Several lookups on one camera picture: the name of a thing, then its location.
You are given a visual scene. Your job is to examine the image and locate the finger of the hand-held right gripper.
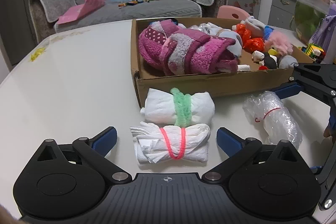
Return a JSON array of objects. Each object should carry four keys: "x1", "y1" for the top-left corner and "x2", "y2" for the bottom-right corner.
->
[
  {"x1": 310, "y1": 145, "x2": 336, "y2": 211},
  {"x1": 273, "y1": 63, "x2": 336, "y2": 109}
]

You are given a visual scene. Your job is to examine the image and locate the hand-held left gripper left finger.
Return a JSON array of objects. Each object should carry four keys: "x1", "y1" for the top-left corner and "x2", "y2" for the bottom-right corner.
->
[{"x1": 36, "y1": 126, "x2": 132, "y2": 185}]

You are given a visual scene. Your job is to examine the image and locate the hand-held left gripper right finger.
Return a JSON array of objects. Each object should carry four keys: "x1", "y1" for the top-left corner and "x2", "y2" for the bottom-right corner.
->
[{"x1": 202, "y1": 128, "x2": 300, "y2": 184}]

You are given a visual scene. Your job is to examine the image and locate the small grey sock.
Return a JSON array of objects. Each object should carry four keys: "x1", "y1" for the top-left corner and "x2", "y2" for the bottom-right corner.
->
[{"x1": 278, "y1": 55, "x2": 299, "y2": 69}]

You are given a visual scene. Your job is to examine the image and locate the black mouse figure red bow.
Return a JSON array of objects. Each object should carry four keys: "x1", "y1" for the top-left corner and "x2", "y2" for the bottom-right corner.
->
[{"x1": 252, "y1": 51, "x2": 279, "y2": 71}]

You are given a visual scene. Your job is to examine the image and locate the bubble wrap bundle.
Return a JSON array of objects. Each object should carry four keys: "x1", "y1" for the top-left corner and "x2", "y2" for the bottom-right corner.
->
[{"x1": 243, "y1": 91, "x2": 303, "y2": 150}]

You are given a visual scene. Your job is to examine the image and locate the white tissue bundle pink tie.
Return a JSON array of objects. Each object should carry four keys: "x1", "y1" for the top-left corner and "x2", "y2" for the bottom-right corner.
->
[{"x1": 130, "y1": 122, "x2": 211, "y2": 167}]

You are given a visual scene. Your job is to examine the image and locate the pink fluffy plush toy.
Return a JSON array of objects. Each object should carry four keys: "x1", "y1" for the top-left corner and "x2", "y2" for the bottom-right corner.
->
[{"x1": 266, "y1": 31, "x2": 293, "y2": 56}]

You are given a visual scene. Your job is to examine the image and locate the orange red plastic bag bundle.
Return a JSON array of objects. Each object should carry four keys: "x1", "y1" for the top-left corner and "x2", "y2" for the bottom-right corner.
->
[
  {"x1": 232, "y1": 24, "x2": 250, "y2": 41},
  {"x1": 243, "y1": 37, "x2": 265, "y2": 52}
]

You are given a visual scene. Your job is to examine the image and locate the shallow cardboard box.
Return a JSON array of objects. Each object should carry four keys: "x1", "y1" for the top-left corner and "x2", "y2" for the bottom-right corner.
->
[{"x1": 131, "y1": 17, "x2": 315, "y2": 109}]

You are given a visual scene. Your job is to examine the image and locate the white tissue bundle green tie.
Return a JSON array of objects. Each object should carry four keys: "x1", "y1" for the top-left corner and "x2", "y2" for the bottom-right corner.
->
[{"x1": 140, "y1": 88, "x2": 215, "y2": 127}]

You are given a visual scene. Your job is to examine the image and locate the grey white sock ball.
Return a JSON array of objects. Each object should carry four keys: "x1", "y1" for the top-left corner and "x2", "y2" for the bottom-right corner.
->
[{"x1": 241, "y1": 17, "x2": 266, "y2": 38}]

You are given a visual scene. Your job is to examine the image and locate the white grey plush toy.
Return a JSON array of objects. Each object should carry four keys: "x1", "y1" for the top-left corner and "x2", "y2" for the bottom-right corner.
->
[{"x1": 197, "y1": 22, "x2": 243, "y2": 56}]

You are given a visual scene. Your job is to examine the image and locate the white desktop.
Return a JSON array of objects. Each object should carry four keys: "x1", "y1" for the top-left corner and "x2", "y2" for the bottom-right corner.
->
[{"x1": 0, "y1": 19, "x2": 336, "y2": 216}]

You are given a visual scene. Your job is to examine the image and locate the person's right hand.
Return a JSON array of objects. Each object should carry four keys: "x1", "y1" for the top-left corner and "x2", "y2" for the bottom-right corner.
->
[{"x1": 323, "y1": 122, "x2": 333, "y2": 138}]

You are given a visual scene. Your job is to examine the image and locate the colourful bead cube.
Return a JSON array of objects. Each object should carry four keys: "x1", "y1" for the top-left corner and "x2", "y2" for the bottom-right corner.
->
[{"x1": 301, "y1": 43, "x2": 326, "y2": 63}]

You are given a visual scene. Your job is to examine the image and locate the glass fish bowl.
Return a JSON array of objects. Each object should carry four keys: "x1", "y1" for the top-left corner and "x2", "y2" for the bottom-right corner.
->
[{"x1": 293, "y1": 0, "x2": 336, "y2": 45}]

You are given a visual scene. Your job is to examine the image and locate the pink plastic chair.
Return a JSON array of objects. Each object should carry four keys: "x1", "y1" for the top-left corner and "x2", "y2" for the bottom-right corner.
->
[{"x1": 217, "y1": 5, "x2": 250, "y2": 19}]

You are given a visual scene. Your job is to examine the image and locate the pink paper bag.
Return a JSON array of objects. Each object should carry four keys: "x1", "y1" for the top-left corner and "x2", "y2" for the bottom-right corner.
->
[{"x1": 56, "y1": 0, "x2": 106, "y2": 25}]

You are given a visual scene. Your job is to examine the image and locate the scattered toy bricks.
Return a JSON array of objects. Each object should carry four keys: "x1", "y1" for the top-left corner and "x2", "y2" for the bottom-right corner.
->
[{"x1": 118, "y1": 0, "x2": 143, "y2": 7}]

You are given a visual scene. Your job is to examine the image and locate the purple water bottle with strap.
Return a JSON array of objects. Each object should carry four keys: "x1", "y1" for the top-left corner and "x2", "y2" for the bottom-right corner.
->
[{"x1": 308, "y1": 1, "x2": 336, "y2": 64}]

